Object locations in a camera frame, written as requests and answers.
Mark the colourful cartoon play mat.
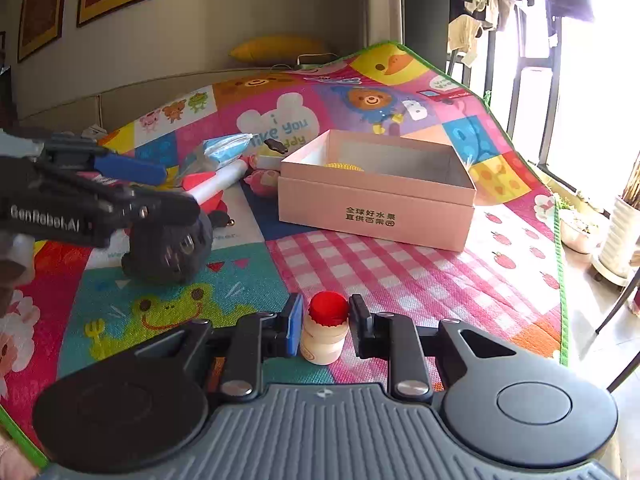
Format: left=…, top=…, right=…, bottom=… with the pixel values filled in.
left=0, top=40, right=571, bottom=467

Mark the beige sofa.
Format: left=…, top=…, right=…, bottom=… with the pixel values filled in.
left=10, top=67, right=281, bottom=133

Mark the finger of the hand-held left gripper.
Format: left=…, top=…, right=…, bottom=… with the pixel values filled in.
left=44, top=132, right=169, bottom=187
left=106, top=184, right=202, bottom=234

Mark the yellow pillow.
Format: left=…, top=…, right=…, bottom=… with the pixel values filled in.
left=229, top=35, right=333, bottom=66

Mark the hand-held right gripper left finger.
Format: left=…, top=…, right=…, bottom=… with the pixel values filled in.
left=170, top=293, right=305, bottom=396

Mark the white cable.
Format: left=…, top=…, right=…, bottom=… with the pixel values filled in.
left=294, top=52, right=337, bottom=69

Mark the white and red toy rocket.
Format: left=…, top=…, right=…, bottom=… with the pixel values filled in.
left=177, top=157, right=252, bottom=212

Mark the blue wet wipe packet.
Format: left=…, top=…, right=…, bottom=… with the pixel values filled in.
left=180, top=133, right=254, bottom=172

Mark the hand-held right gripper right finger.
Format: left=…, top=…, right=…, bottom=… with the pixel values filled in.
left=349, top=294, right=517, bottom=403

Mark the small white bottle red cap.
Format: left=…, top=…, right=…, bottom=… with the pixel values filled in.
left=299, top=292, right=351, bottom=366

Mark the black plush toy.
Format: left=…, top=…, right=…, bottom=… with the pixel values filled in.
left=121, top=210, right=215, bottom=285

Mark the black metal chair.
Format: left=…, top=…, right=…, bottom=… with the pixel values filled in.
left=595, top=265, right=640, bottom=396

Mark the pink soft toy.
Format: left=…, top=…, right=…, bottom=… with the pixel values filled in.
left=244, top=167, right=281, bottom=200

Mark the pink cardboard box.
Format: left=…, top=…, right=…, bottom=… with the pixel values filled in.
left=277, top=129, right=477, bottom=253

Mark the dried yellow plant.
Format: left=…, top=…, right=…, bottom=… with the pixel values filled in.
left=617, top=150, right=640, bottom=211

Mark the black window frame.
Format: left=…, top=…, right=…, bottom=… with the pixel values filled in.
left=500, top=5, right=568, bottom=173

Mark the small potted plant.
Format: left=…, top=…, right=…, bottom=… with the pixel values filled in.
left=556, top=205, right=602, bottom=255

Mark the white ribbed plant pot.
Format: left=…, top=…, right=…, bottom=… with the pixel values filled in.
left=597, top=195, right=640, bottom=279

